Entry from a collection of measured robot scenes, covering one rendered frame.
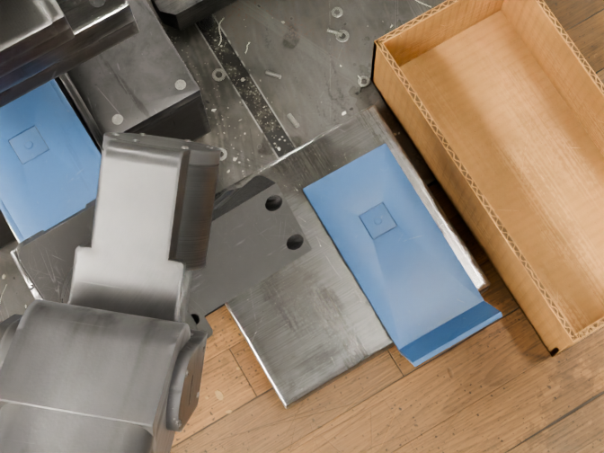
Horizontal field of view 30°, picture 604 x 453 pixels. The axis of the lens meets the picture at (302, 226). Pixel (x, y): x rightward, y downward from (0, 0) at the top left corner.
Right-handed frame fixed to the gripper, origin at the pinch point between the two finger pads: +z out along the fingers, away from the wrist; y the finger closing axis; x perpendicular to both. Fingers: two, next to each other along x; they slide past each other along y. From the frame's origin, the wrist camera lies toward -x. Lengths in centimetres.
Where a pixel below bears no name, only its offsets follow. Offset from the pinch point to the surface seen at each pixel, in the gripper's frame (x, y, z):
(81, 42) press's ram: -5.8, 12.9, -6.8
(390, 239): -18.7, -10.2, 2.4
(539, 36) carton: -36.2, -3.4, 4.0
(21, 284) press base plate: 5.4, -1.5, 11.7
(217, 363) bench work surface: -3.7, -12.2, 4.8
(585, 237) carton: -31.2, -17.1, -0.2
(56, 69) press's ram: -3.9, 12.2, -5.5
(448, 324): -18.6, -16.3, -1.7
